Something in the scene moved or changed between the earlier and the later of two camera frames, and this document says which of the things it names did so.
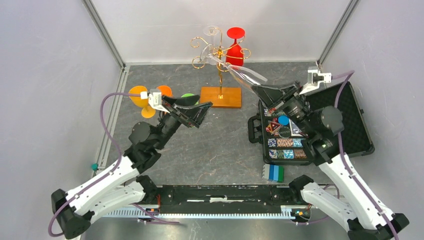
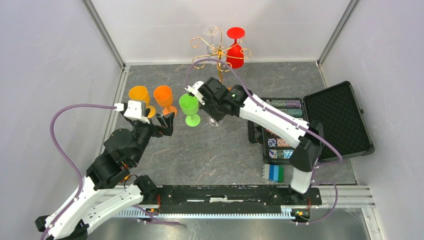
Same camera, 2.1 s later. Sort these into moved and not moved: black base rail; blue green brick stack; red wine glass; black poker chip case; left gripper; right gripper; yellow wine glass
Moved: right gripper; left gripper
Not moved: black base rail; blue green brick stack; yellow wine glass; red wine glass; black poker chip case
